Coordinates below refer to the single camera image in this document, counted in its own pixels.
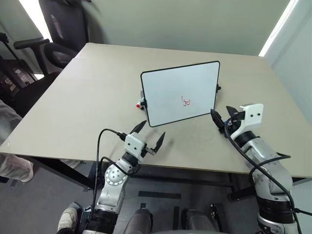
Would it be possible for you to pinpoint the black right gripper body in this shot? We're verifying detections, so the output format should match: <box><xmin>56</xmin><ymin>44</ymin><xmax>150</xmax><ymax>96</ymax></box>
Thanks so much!
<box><xmin>218</xmin><ymin>110</ymin><xmax>245</xmax><ymax>134</ymax></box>

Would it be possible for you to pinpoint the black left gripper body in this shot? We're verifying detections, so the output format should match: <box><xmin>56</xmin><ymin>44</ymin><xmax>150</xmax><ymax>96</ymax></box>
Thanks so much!
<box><xmin>140</xmin><ymin>143</ymin><xmax>157</xmax><ymax>158</ymax></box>

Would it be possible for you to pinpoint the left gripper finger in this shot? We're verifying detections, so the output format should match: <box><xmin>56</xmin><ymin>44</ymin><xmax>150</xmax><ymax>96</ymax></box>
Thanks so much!
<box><xmin>131</xmin><ymin>120</ymin><xmax>147</xmax><ymax>134</ymax></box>
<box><xmin>152</xmin><ymin>132</ymin><xmax>166</xmax><ymax>152</ymax></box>

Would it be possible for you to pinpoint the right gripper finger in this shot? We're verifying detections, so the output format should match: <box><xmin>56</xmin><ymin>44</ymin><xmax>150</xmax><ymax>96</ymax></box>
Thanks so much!
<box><xmin>226</xmin><ymin>105</ymin><xmax>239</xmax><ymax>118</ymax></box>
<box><xmin>210</xmin><ymin>108</ymin><xmax>225</xmax><ymax>130</ymax></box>

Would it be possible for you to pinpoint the white marker with red cap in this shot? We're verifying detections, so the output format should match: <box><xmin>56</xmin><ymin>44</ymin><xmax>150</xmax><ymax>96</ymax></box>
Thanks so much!
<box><xmin>136</xmin><ymin>90</ymin><xmax>147</xmax><ymax>110</ymax></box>

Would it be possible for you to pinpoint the long black floor tape strip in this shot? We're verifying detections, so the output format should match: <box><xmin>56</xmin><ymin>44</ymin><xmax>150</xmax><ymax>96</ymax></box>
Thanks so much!
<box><xmin>138</xmin><ymin>191</ymin><xmax>181</xmax><ymax>200</ymax></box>

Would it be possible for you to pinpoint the black framed whiteboard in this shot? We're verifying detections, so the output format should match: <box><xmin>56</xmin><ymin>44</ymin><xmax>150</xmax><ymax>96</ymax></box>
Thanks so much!
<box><xmin>140</xmin><ymin>60</ymin><xmax>221</xmax><ymax>128</ymax></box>

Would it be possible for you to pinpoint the dark rounded robot knee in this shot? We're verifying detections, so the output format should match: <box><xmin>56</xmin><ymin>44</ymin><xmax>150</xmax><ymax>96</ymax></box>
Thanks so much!
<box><xmin>182</xmin><ymin>206</ymin><xmax>221</xmax><ymax>234</ymax></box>
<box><xmin>126</xmin><ymin>208</ymin><xmax>155</xmax><ymax>234</ymax></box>

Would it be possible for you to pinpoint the short black floor tape strip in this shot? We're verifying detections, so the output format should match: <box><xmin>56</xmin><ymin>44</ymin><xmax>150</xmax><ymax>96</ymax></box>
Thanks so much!
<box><xmin>173</xmin><ymin>206</ymin><xmax>181</xmax><ymax>230</ymax></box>

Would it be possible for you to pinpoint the grey white shoe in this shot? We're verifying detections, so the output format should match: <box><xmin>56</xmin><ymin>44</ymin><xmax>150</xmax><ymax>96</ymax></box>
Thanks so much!
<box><xmin>57</xmin><ymin>201</ymin><xmax>83</xmax><ymax>234</ymax></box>

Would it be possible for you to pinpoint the black office chair with armrest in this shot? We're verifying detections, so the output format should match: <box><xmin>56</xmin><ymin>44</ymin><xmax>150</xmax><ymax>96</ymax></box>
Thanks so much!
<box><xmin>13</xmin><ymin>38</ymin><xmax>65</xmax><ymax>118</ymax></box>

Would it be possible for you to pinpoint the black high-back office chair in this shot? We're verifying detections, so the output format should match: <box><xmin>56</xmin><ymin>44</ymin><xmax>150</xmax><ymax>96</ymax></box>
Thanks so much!
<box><xmin>38</xmin><ymin>0</ymin><xmax>99</xmax><ymax>71</ymax></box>

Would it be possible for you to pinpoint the person's leg in light trousers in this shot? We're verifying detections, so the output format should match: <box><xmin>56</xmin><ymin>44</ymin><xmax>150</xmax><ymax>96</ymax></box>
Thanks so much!
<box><xmin>0</xmin><ymin>98</ymin><xmax>35</xmax><ymax>184</ymax></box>

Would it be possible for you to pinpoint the black equipment case with labels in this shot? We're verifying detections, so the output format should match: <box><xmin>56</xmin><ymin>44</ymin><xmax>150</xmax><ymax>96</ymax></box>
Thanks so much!
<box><xmin>0</xmin><ymin>32</ymin><xmax>38</xmax><ymax>98</ymax></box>

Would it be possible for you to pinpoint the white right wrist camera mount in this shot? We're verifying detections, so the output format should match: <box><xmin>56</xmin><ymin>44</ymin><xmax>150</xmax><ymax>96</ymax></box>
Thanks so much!
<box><xmin>230</xmin><ymin>103</ymin><xmax>265</xmax><ymax>140</ymax></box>

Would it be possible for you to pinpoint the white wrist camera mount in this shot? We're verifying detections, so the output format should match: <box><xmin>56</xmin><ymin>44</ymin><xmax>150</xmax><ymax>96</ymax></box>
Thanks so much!
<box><xmin>123</xmin><ymin>132</ymin><xmax>147</xmax><ymax>158</ymax></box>
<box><xmin>230</xmin><ymin>103</ymin><xmax>265</xmax><ymax>140</ymax></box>

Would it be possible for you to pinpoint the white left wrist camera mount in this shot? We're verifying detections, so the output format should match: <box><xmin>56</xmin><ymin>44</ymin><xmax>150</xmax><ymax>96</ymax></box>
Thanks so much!
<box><xmin>123</xmin><ymin>132</ymin><xmax>147</xmax><ymax>158</ymax></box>

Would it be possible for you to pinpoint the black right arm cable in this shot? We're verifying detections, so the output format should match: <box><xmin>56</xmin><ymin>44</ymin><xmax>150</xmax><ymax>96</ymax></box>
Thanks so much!
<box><xmin>223</xmin><ymin>118</ymin><xmax>312</xmax><ymax>217</ymax></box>

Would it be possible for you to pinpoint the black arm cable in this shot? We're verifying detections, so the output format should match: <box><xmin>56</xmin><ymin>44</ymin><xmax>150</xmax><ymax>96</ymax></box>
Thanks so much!
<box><xmin>93</xmin><ymin>128</ymin><xmax>137</xmax><ymax>213</ymax></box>
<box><xmin>223</xmin><ymin>118</ymin><xmax>312</xmax><ymax>217</ymax></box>

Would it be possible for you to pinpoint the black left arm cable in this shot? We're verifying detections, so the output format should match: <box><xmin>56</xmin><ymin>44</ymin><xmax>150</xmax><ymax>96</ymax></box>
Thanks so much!
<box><xmin>93</xmin><ymin>128</ymin><xmax>137</xmax><ymax>213</ymax></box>

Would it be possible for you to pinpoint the black table frame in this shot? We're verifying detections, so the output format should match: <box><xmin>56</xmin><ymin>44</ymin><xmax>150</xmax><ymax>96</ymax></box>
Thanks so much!
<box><xmin>30</xmin><ymin>156</ymin><xmax>312</xmax><ymax>203</ymax></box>

